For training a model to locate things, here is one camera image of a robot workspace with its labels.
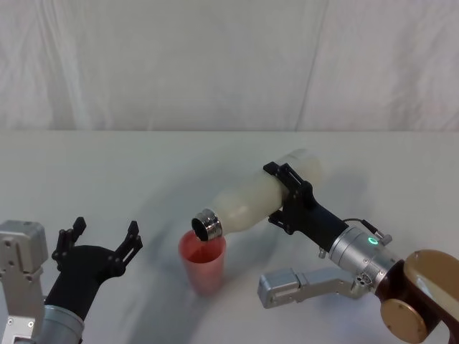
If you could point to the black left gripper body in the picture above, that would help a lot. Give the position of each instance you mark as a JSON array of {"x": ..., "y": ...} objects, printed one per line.
[{"x": 79, "y": 272}]

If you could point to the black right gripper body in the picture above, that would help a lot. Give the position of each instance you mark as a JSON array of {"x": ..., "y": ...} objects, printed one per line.
[{"x": 315, "y": 218}]

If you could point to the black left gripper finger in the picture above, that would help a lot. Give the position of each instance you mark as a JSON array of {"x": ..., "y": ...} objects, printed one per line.
[
  {"x": 68, "y": 238},
  {"x": 130, "y": 243}
]

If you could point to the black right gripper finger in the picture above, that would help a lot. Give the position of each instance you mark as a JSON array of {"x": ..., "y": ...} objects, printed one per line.
[
  {"x": 283, "y": 222},
  {"x": 285, "y": 175}
]

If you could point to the cream vacuum bottle steel neck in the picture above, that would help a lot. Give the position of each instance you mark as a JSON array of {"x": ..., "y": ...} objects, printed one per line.
[{"x": 251, "y": 200}]

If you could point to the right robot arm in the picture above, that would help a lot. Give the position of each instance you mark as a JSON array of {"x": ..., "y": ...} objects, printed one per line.
[{"x": 358, "y": 254}]

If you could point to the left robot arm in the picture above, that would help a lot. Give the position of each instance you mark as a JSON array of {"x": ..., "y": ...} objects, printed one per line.
[{"x": 21, "y": 258}]

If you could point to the white table cloth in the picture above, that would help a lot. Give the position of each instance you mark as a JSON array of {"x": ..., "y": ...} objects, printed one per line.
[{"x": 107, "y": 168}]

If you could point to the pink plastic cup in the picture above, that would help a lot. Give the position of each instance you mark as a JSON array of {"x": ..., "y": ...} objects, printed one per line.
[{"x": 206, "y": 268}]

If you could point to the white wrinkled backdrop curtain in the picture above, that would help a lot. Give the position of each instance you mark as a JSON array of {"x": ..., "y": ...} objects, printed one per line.
[{"x": 179, "y": 64}]

